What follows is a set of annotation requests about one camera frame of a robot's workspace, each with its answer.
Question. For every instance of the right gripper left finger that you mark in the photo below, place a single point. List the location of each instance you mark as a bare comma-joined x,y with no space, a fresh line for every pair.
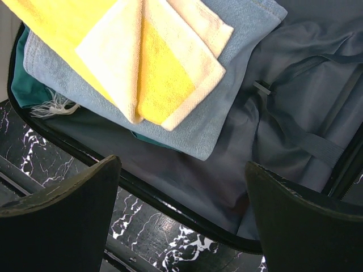
63,227

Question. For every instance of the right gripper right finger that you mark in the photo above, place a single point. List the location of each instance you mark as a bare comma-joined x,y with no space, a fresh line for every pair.
301,229

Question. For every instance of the pink and teal kids suitcase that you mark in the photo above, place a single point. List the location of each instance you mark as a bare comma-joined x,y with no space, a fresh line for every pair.
298,112

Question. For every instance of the teal cloth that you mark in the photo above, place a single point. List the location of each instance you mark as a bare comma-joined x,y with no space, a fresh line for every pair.
25,85

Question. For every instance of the yellow towel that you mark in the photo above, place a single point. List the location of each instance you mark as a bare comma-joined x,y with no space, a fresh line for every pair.
153,60

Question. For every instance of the blue cloth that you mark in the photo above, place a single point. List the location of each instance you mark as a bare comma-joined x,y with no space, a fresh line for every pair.
197,135

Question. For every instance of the black marble pattern mat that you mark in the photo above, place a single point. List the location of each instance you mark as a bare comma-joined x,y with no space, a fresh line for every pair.
145,238

